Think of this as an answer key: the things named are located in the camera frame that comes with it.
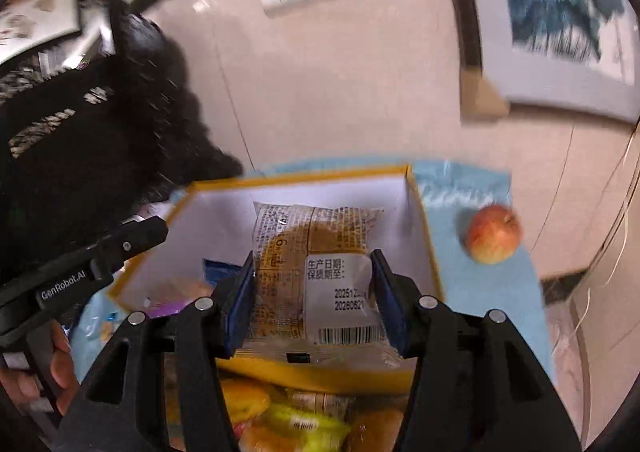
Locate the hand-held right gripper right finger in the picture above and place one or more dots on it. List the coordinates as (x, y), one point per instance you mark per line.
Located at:
(386, 302)

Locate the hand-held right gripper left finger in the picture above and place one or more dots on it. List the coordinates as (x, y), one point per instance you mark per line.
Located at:
(239, 302)

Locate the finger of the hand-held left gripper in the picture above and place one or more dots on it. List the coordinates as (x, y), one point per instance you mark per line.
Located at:
(127, 244)

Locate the clear brown bun packet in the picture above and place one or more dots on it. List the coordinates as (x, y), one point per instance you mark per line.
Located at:
(320, 252)

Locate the yellow cake packet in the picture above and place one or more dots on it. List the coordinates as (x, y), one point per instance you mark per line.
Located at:
(245, 399)

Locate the golden bread roll packet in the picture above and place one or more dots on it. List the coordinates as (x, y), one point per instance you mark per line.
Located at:
(375, 432)

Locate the yellow cardboard box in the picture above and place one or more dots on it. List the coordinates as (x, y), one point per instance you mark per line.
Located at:
(310, 189)

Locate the green snack packet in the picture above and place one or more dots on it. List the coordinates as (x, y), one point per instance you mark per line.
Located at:
(305, 429)

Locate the person's left hand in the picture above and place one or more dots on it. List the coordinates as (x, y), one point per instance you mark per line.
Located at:
(64, 372)

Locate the blue snack packet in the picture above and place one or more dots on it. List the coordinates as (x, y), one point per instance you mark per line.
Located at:
(217, 272)

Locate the purple snack packet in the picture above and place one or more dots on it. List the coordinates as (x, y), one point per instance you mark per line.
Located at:
(167, 309)

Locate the dark carved wooden furniture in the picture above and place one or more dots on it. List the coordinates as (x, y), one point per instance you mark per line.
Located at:
(75, 157)

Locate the beige biscuit packet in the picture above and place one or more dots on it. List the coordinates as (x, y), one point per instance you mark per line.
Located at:
(320, 402)

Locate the red apple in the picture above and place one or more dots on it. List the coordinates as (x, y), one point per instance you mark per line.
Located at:
(492, 234)

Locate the cardboard corner protector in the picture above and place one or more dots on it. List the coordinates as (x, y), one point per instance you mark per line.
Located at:
(482, 99)

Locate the framed lotus painting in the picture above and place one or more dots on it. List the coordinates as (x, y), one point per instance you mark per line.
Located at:
(550, 12)

